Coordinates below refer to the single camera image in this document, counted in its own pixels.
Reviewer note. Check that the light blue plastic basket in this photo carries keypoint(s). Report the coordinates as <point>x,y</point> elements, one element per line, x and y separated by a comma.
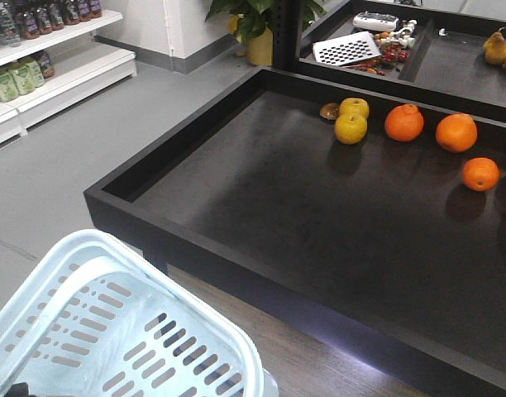
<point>96,319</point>

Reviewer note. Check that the small orange near apples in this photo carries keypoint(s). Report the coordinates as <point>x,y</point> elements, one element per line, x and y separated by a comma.
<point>480,174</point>

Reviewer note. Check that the yellow-green pear-apple front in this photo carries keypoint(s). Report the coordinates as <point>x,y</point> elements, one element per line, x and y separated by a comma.
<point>350,128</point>

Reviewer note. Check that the yellow-green pear-apple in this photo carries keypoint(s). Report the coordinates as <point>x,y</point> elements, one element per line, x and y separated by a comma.
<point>354,105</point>
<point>350,128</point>

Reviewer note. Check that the wooden black produce stand left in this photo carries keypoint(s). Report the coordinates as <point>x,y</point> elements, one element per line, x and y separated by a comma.
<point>378,248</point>

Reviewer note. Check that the yellow-green pear-apple back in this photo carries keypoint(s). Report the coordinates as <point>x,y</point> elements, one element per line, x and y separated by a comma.
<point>354,105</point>

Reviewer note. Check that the orange back row left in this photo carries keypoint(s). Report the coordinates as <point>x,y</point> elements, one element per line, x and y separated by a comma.
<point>404,123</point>

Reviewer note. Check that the orange row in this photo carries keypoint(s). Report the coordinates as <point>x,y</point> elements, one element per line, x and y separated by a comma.
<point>456,132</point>
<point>404,123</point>

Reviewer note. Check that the potted green plant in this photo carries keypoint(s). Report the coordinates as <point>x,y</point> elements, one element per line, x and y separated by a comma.
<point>258,24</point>

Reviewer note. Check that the white perforated grater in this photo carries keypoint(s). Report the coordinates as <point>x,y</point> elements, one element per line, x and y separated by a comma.
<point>346,50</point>

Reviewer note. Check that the orange back row right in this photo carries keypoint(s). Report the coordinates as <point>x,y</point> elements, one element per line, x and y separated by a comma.
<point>456,132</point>

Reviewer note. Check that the black upper display tray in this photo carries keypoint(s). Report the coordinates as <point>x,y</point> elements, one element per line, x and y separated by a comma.
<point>435,55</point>

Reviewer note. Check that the white supermarket shelf unit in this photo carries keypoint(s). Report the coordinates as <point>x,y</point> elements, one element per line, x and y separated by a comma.
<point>74,65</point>

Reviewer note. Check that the brown pear one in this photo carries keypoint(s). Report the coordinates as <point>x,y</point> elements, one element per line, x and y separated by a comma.
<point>495,48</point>

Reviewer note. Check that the black shelf upright post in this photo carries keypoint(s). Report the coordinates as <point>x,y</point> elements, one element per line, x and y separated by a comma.
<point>287,30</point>

